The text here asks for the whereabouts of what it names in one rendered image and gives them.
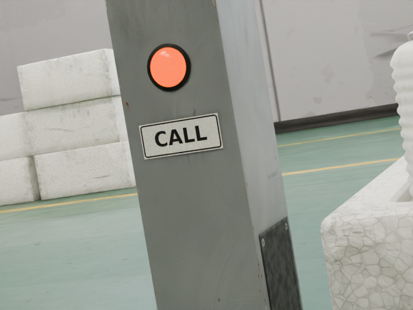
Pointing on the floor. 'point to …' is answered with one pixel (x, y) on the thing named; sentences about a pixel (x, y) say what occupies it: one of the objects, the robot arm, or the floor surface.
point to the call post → (205, 156)
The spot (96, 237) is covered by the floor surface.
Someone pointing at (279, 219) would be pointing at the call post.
